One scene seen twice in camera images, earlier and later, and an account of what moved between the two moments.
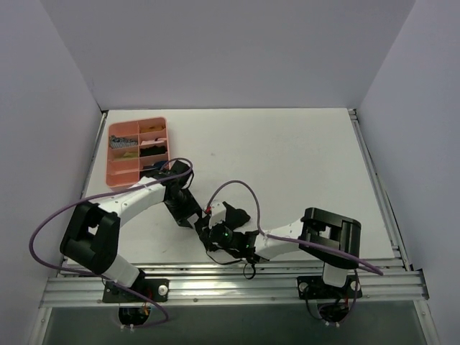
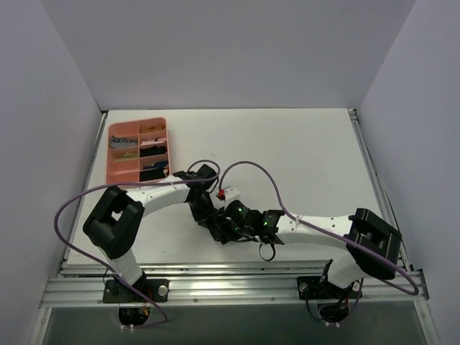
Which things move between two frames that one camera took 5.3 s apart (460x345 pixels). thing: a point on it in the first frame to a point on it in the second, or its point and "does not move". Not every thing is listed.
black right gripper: x=234 y=217 to x=223 y=223
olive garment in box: x=130 y=155 does not move
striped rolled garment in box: x=117 y=142 does not move
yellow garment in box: x=151 y=129 does not move
